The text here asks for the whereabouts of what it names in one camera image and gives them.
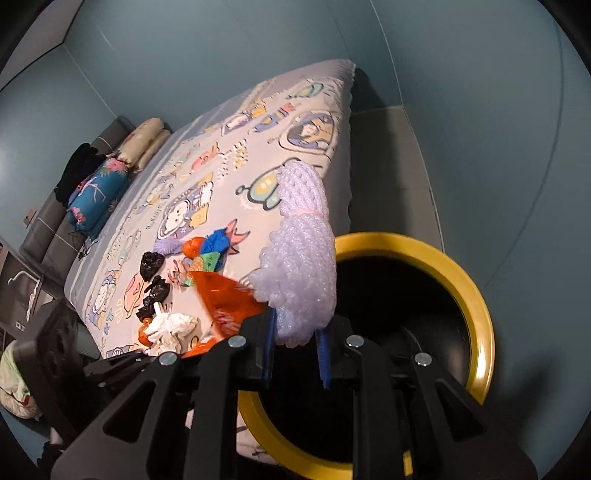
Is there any beige folded pillow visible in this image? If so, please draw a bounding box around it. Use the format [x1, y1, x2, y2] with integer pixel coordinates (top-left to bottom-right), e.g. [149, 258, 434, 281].
[113, 117, 171, 172]

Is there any black bin with yellow rim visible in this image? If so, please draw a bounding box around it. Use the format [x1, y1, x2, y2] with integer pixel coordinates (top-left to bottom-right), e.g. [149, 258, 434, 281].
[236, 231, 497, 480]

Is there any black plastic bag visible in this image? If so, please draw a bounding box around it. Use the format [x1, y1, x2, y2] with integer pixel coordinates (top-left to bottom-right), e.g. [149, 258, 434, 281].
[139, 251, 165, 282]

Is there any orange red plastic wrapper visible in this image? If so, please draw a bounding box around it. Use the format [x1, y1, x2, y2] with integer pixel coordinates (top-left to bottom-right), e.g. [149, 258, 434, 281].
[182, 271, 266, 358]

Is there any bed with cartoon space sheet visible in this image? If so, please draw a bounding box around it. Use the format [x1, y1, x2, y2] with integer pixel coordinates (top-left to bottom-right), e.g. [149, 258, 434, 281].
[64, 60, 356, 358]

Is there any white bubble wrap bundle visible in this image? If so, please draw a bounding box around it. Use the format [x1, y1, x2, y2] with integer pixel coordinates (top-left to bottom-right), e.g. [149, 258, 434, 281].
[247, 160, 337, 348]

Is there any blue plastic bag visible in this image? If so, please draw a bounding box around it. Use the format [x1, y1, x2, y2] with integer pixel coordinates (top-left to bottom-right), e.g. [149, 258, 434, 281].
[200, 229, 230, 255]

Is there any light green crumpled bedding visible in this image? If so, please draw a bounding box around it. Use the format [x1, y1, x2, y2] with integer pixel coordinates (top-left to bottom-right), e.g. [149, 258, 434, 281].
[0, 340, 40, 419]

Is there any black clothing pile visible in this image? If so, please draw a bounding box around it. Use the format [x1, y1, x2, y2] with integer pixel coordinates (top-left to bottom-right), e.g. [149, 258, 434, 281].
[54, 143, 106, 208]

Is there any white plastic bag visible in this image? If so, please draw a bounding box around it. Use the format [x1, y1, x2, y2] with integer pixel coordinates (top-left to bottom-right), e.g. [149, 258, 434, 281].
[143, 303, 199, 356]

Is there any orange tangerine peel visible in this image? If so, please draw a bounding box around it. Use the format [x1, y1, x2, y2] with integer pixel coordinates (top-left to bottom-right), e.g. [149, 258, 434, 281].
[182, 236, 205, 259]

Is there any purple foam net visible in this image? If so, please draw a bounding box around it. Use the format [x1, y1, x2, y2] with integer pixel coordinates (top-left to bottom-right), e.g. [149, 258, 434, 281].
[152, 238, 183, 257]

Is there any black cable on bed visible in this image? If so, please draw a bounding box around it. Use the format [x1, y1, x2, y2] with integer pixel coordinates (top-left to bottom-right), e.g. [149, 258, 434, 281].
[68, 230, 98, 262]

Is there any green snack packet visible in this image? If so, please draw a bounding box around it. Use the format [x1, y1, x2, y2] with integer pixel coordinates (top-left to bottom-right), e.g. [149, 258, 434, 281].
[183, 251, 221, 286]

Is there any bedside shelf cabinet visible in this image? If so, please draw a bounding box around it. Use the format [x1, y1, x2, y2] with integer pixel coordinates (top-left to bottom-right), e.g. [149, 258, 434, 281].
[1, 240, 54, 342]

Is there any blue floral pillow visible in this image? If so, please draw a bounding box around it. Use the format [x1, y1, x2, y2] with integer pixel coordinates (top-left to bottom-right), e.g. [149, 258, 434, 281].
[66, 158, 130, 239]

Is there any grey padded headboard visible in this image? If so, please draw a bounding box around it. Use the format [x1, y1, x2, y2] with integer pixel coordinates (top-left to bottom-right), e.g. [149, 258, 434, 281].
[19, 116, 134, 286]

